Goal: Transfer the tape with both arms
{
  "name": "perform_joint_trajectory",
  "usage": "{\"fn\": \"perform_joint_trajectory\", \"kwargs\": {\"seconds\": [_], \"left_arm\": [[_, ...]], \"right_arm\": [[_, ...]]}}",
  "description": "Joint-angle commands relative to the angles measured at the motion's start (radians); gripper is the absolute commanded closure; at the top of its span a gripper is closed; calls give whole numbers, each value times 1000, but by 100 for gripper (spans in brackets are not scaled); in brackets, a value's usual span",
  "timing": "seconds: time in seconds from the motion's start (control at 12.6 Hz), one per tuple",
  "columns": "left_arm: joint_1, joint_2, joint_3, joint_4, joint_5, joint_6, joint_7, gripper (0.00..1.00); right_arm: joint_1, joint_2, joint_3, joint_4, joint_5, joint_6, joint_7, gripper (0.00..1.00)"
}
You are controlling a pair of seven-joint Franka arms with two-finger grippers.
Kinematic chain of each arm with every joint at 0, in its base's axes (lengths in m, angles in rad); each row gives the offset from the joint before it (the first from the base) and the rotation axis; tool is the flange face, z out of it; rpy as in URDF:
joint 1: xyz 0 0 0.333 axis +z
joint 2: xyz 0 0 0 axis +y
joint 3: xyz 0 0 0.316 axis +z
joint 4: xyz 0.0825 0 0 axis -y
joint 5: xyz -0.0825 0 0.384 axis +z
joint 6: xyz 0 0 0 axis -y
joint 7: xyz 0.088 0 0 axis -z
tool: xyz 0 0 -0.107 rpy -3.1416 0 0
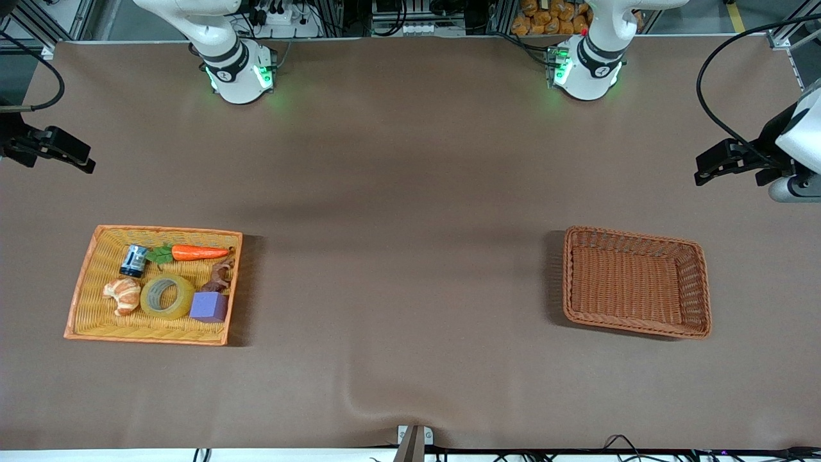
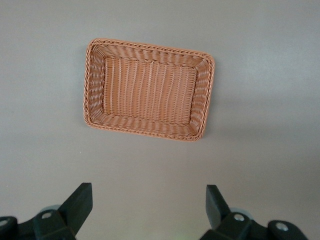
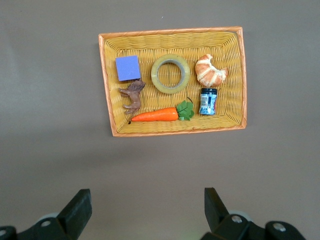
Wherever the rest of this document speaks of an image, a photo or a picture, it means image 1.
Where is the small blue can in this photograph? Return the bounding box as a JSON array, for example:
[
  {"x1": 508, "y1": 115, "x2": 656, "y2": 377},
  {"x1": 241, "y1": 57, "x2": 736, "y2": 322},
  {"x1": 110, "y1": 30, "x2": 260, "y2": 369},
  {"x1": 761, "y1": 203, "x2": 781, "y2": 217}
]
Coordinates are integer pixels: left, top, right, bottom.
[{"x1": 119, "y1": 244, "x2": 149, "y2": 278}]

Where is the brown toy figurine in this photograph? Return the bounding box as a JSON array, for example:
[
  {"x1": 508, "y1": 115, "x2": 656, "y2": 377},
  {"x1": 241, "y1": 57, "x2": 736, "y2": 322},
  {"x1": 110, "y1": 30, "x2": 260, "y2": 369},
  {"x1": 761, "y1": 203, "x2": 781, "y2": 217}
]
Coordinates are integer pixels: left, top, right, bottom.
[{"x1": 200, "y1": 259, "x2": 235, "y2": 295}]

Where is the aluminium frame profile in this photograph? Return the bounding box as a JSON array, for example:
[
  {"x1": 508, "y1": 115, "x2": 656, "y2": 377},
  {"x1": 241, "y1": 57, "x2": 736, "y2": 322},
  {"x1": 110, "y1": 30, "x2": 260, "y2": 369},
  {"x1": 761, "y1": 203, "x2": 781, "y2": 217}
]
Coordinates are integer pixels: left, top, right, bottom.
[
  {"x1": 766, "y1": 0, "x2": 821, "y2": 51},
  {"x1": 0, "y1": 0, "x2": 98, "y2": 44}
]

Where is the white power strip with plugs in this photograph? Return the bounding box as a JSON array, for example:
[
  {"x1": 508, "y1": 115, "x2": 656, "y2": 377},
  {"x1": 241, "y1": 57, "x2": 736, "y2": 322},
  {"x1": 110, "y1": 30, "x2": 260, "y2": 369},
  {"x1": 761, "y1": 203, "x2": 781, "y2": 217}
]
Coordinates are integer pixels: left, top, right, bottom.
[{"x1": 253, "y1": 3, "x2": 323, "y2": 39}]

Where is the yellowish clear tape roll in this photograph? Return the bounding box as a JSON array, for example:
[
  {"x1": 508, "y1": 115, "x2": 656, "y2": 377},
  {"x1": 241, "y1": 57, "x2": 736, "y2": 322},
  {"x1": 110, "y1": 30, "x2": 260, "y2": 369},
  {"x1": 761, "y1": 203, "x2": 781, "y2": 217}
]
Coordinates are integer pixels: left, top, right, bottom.
[{"x1": 140, "y1": 274, "x2": 196, "y2": 321}]

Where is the orange wicker tray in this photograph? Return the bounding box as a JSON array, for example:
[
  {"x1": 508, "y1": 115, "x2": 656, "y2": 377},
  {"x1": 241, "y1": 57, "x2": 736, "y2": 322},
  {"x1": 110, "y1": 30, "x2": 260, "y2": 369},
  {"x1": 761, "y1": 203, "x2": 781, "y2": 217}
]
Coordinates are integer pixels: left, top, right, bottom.
[{"x1": 63, "y1": 225, "x2": 244, "y2": 347}]

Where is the toy croissant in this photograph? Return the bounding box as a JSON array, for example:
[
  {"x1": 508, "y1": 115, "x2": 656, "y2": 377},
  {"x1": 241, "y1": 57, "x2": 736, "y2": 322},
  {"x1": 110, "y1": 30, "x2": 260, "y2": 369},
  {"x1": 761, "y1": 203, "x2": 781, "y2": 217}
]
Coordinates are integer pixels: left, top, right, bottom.
[{"x1": 103, "y1": 277, "x2": 142, "y2": 317}]

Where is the purple block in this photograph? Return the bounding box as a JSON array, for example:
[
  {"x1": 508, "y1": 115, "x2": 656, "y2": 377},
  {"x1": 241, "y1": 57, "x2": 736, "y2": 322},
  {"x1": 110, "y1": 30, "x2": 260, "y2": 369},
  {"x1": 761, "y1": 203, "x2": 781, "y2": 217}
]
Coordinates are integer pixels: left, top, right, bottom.
[{"x1": 189, "y1": 291, "x2": 229, "y2": 323}]

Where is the long white power strip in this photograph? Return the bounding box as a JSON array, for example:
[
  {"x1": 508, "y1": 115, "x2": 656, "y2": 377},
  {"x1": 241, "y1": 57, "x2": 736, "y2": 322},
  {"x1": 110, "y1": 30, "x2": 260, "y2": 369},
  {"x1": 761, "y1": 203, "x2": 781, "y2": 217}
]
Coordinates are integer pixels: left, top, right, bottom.
[{"x1": 400, "y1": 22, "x2": 451, "y2": 37}]

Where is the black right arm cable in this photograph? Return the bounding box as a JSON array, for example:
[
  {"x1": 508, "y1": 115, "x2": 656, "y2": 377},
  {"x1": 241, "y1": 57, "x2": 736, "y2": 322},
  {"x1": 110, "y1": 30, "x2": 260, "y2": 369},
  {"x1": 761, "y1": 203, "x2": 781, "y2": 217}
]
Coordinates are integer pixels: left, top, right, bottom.
[{"x1": 0, "y1": 29, "x2": 66, "y2": 114}]

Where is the pile of orange toy breads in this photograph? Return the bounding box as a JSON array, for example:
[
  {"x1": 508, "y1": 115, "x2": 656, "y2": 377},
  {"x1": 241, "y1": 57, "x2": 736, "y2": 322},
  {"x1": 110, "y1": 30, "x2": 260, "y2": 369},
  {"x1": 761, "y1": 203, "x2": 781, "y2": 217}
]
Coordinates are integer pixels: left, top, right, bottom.
[{"x1": 511, "y1": 0, "x2": 594, "y2": 37}]

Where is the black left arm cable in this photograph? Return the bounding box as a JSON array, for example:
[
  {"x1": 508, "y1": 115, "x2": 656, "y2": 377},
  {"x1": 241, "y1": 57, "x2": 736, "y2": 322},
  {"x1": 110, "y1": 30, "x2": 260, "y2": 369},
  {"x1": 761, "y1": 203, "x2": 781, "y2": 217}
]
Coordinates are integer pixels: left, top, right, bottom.
[{"x1": 696, "y1": 12, "x2": 821, "y2": 161}]

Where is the brown table cover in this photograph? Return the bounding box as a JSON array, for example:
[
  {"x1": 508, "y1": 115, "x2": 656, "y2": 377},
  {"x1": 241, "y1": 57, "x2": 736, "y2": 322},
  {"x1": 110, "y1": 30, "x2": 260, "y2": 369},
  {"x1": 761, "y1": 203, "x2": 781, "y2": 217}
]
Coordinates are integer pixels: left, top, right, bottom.
[{"x1": 0, "y1": 35, "x2": 821, "y2": 451}]

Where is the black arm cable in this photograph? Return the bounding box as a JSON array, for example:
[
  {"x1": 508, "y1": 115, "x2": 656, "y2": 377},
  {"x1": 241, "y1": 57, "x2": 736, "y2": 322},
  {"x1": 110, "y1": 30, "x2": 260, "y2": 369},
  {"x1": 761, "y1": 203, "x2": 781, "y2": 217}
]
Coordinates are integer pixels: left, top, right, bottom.
[
  {"x1": 0, "y1": 29, "x2": 66, "y2": 114},
  {"x1": 696, "y1": 12, "x2": 821, "y2": 161}
]

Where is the orange toy carrot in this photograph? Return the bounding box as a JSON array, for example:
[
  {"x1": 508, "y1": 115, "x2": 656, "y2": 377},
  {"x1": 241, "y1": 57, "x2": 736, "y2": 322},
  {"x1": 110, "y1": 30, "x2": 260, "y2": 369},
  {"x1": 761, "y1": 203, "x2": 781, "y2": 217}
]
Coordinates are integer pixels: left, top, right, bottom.
[{"x1": 145, "y1": 243, "x2": 232, "y2": 266}]

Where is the brown wicker basket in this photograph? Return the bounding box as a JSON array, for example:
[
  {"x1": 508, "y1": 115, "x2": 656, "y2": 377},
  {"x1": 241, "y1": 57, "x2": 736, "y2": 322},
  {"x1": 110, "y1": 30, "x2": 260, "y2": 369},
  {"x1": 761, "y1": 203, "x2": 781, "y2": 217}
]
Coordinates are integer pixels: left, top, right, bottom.
[{"x1": 563, "y1": 225, "x2": 713, "y2": 340}]

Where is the metal table clamp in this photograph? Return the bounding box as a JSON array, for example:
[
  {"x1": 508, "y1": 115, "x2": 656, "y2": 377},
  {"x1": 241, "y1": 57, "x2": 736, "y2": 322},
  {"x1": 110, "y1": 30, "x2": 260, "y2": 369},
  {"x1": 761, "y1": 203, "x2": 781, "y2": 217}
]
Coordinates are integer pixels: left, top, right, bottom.
[{"x1": 396, "y1": 425, "x2": 434, "y2": 462}]

